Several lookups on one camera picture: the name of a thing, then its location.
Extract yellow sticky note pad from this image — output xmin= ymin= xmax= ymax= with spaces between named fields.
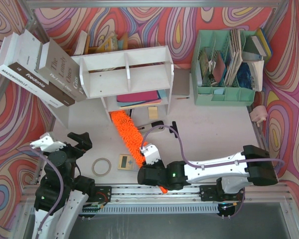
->
xmin=148 ymin=106 xmax=158 ymax=120

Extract yellow grey calculator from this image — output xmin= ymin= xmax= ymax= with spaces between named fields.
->
xmin=118 ymin=154 xmax=139 ymax=171

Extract white wooden bookshelf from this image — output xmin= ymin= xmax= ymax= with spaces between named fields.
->
xmin=73 ymin=46 xmax=174 ymax=115

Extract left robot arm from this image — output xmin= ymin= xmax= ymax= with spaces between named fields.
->
xmin=30 ymin=132 xmax=96 ymax=239

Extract black T-shaped clip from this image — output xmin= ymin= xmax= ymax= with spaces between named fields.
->
xmin=169 ymin=121 xmax=179 ymax=138

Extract pink piggy figurine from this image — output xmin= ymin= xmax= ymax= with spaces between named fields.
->
xmin=250 ymin=105 xmax=268 ymax=127

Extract large white brown book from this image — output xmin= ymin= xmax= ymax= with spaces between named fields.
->
xmin=0 ymin=30 xmax=75 ymax=108

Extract mint green desk organizer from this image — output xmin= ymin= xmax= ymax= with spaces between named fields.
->
xmin=191 ymin=29 xmax=255 ymax=107

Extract grey notebook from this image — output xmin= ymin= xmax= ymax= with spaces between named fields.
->
xmin=172 ymin=69 xmax=190 ymax=96

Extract grey black stapler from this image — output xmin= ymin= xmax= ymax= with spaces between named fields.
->
xmin=137 ymin=120 xmax=164 ymax=134

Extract grey Lonely Ones book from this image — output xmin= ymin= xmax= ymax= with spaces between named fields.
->
xmin=37 ymin=38 xmax=86 ymax=102

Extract books in organizer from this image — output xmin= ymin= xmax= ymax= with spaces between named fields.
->
xmin=193 ymin=28 xmax=273 ymax=92

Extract orange chenille duster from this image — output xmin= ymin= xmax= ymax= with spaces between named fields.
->
xmin=109 ymin=111 xmax=169 ymax=195

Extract roll of tape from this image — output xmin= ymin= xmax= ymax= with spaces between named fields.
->
xmin=92 ymin=158 xmax=112 ymax=177

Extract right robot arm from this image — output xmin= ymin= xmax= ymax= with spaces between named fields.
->
xmin=137 ymin=144 xmax=278 ymax=194

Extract books behind shelf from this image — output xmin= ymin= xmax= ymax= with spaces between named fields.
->
xmin=66 ymin=31 xmax=128 ymax=56

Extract stack of coloured paper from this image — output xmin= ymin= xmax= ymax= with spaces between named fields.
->
xmin=116 ymin=90 xmax=166 ymax=108

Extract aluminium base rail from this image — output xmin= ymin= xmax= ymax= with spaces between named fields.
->
xmin=78 ymin=183 xmax=293 ymax=218

